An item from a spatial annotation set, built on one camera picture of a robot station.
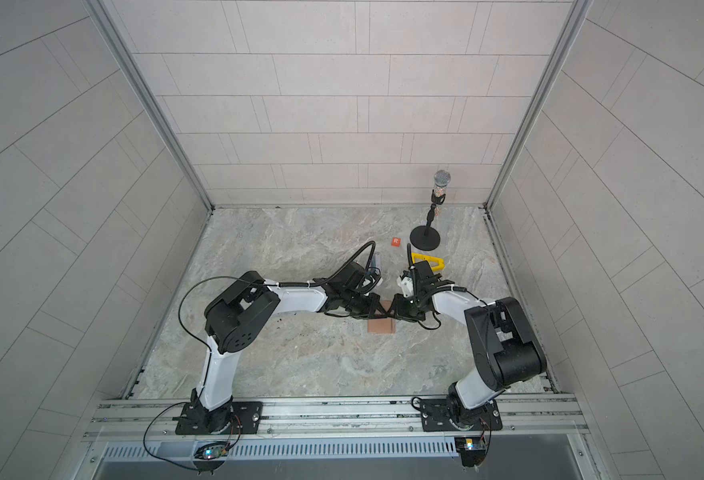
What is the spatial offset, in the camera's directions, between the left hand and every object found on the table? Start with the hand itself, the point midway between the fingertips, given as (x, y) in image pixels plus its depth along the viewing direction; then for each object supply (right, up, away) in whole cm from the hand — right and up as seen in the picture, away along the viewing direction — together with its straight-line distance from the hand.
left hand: (393, 312), depth 87 cm
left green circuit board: (-42, -24, -23) cm, 53 cm away
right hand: (-1, -1, +2) cm, 2 cm away
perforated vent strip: (-3, -26, -19) cm, 33 cm away
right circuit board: (+16, -26, -19) cm, 36 cm away
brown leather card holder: (-3, -3, -1) cm, 5 cm away
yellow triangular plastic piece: (+16, +14, +12) cm, 25 cm away
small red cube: (+2, +20, +18) cm, 27 cm away
